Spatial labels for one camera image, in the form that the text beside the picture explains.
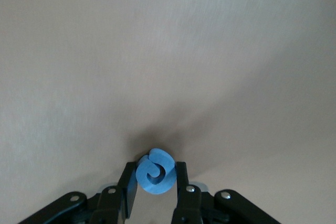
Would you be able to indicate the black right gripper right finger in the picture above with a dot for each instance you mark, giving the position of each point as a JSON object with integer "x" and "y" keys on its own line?
{"x": 191, "y": 203}

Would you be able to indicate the blue foam letter G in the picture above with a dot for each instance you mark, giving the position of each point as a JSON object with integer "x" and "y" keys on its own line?
{"x": 147, "y": 184}

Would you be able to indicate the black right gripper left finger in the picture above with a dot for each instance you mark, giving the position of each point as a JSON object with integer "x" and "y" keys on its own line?
{"x": 110, "y": 203}

